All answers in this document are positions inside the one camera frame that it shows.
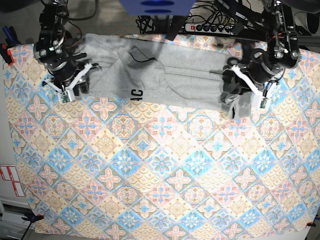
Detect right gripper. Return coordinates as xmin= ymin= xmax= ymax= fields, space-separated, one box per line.
xmin=33 ymin=43 xmax=90 ymax=91

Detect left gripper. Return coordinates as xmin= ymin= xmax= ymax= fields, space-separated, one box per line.
xmin=218 ymin=48 xmax=301 ymax=112

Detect grey T-shirt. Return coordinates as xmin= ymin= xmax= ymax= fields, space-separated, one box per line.
xmin=77 ymin=34 xmax=252 ymax=120

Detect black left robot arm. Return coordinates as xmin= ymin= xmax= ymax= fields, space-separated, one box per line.
xmin=219 ymin=0 xmax=301 ymax=114

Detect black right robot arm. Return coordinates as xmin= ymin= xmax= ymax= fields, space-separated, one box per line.
xmin=33 ymin=0 xmax=99 ymax=104

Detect black red clamp upper left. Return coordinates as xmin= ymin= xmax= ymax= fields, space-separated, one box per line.
xmin=0 ymin=43 xmax=14 ymax=66

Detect white power strip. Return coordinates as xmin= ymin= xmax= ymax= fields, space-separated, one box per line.
xmin=184 ymin=23 xmax=233 ymax=35

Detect patterned tile tablecloth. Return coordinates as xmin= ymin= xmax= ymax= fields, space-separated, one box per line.
xmin=0 ymin=45 xmax=320 ymax=240

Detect red white labels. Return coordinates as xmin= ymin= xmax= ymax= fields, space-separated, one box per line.
xmin=0 ymin=164 xmax=25 ymax=197

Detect blue clamp lower left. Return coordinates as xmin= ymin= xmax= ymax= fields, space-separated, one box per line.
xmin=21 ymin=213 xmax=44 ymax=223

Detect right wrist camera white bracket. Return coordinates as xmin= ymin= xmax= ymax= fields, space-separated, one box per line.
xmin=42 ymin=63 xmax=96 ymax=104

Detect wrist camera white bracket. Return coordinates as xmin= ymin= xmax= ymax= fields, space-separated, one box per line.
xmin=42 ymin=63 xmax=96 ymax=104
xmin=231 ymin=65 xmax=268 ymax=109

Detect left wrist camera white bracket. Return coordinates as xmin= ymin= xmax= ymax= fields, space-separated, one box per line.
xmin=231 ymin=65 xmax=268 ymax=109

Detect black centre post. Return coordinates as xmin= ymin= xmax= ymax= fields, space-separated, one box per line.
xmin=165 ymin=15 xmax=186 ymax=41

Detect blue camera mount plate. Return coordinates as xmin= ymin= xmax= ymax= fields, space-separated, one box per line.
xmin=119 ymin=0 xmax=196 ymax=16

